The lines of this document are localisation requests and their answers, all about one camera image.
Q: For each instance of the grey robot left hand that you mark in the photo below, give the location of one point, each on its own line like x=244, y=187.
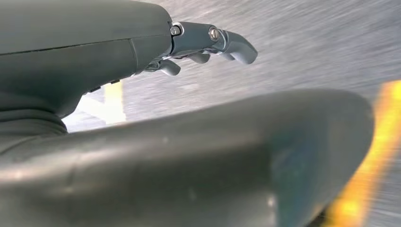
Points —
x=78, y=28

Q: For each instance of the yellow floor tape square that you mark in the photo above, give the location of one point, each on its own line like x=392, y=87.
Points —
x=376, y=141

